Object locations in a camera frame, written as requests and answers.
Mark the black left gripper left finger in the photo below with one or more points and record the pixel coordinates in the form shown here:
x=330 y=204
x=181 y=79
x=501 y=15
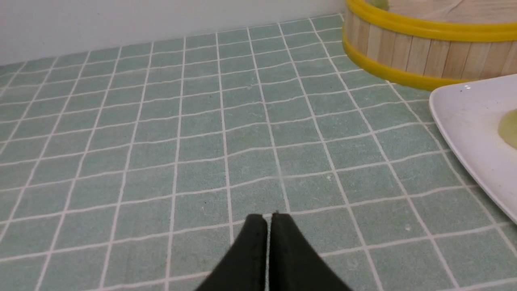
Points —
x=244 y=264

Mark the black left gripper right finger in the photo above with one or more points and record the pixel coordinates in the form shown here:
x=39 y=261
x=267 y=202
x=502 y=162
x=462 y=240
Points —
x=293 y=264

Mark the green dumpling plate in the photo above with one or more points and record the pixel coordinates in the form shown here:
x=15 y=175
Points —
x=507 y=128

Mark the green dumpling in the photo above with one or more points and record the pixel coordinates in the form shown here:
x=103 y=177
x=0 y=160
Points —
x=380 y=4

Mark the white square plate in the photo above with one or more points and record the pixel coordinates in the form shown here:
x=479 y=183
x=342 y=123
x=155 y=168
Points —
x=467 y=115

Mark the green checked tablecloth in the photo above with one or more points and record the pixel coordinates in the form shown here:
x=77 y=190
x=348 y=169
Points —
x=133 y=168

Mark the yellow rimmed bamboo steamer basket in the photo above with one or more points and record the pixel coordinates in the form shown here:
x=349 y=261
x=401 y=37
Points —
x=426 y=54

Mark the steamer liner paper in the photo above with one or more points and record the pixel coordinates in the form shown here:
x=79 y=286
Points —
x=457 y=11

